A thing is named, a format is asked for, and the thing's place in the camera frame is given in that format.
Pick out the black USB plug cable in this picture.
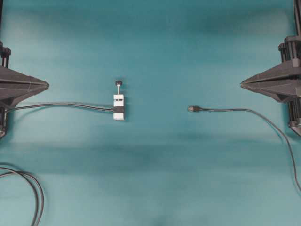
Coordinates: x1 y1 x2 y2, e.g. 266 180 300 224
187 105 301 193

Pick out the black frame post right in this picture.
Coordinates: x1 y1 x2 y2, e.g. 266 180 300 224
294 0 301 36

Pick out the black female connector cable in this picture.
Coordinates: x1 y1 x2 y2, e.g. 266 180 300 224
4 101 125 115

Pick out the grey looped cable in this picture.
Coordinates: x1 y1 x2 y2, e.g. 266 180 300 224
0 166 45 226
0 171 42 226

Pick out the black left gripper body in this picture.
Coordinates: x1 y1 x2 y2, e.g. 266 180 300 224
0 42 12 139

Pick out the black frame post left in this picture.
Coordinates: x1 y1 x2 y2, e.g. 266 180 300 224
0 0 3 30

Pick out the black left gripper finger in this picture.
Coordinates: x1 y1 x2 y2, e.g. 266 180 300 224
0 66 49 87
0 84 49 106

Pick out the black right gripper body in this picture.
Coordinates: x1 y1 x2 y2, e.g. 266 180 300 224
278 35 301 136

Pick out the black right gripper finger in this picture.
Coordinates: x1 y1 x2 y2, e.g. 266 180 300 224
241 61 301 85
241 80 301 102

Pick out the white clamp connector holder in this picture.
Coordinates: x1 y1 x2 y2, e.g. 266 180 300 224
113 81 125 120

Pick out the black frame post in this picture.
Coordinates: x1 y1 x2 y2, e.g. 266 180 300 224
294 0 301 36
0 0 3 30

